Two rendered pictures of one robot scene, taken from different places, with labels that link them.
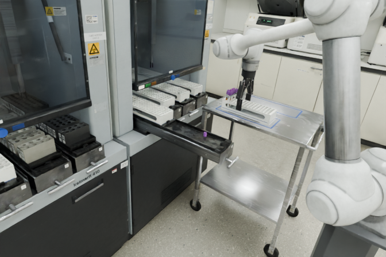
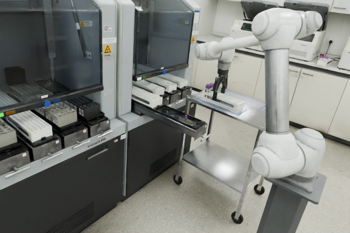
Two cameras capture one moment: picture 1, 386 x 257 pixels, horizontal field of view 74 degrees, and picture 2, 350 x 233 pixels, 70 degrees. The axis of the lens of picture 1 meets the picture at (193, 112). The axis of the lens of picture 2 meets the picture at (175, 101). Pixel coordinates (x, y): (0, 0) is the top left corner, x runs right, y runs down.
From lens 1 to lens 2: 0.37 m
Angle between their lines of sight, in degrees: 3
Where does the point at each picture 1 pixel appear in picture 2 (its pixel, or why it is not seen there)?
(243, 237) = (215, 207)
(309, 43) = not seen: hidden behind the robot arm
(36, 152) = (64, 119)
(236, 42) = (212, 48)
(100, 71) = (110, 65)
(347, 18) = (277, 37)
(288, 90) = not seen: hidden behind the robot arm
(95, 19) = (110, 28)
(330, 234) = (274, 192)
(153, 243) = (141, 205)
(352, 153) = (282, 127)
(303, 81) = not seen: hidden behind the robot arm
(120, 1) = (128, 15)
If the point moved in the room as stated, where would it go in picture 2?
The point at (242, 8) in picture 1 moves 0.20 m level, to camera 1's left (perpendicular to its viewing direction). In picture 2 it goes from (230, 14) to (218, 13)
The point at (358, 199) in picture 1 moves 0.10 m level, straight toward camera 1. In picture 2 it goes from (284, 158) to (273, 167)
